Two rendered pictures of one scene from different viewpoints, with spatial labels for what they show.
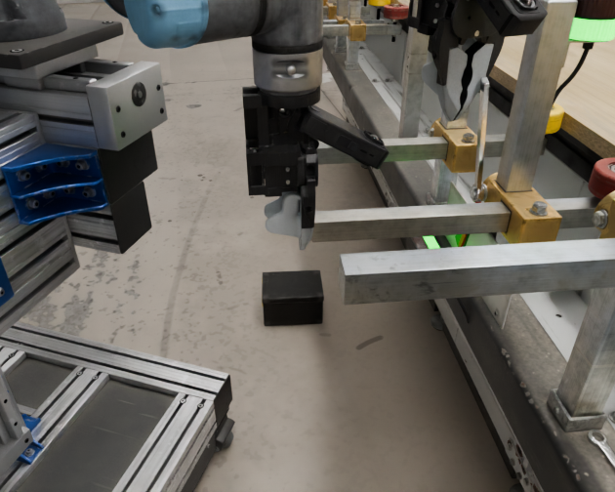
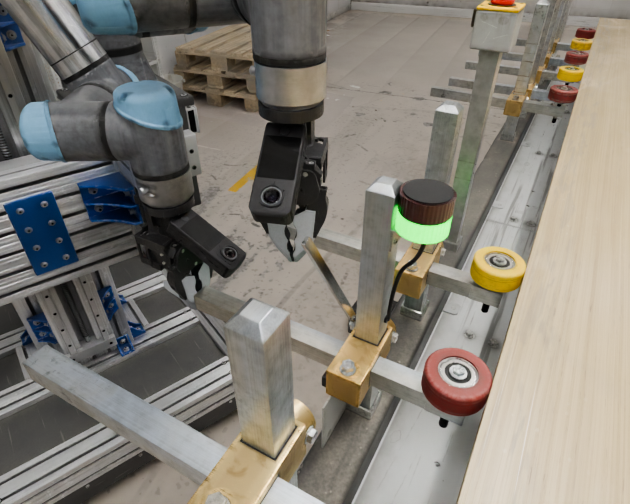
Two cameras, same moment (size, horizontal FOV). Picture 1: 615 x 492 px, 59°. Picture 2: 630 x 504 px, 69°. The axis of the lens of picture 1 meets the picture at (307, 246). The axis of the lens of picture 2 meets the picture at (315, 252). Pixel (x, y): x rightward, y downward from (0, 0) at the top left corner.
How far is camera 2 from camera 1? 0.56 m
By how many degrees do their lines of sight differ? 29
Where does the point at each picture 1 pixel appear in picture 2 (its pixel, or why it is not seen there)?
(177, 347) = not seen: hidden behind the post
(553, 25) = (374, 212)
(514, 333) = (327, 457)
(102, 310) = (254, 270)
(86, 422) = (168, 346)
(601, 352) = not seen: outside the picture
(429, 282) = (66, 394)
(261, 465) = not seen: hidden behind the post
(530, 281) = (125, 433)
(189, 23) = (48, 152)
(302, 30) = (145, 166)
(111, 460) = (162, 378)
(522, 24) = (260, 217)
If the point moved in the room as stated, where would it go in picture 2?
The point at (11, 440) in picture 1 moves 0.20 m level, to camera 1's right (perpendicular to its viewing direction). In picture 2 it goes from (101, 339) to (147, 371)
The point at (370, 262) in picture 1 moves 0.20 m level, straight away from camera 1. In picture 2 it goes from (47, 360) to (199, 274)
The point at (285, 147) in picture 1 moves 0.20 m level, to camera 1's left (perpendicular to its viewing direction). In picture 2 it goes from (162, 238) to (82, 199)
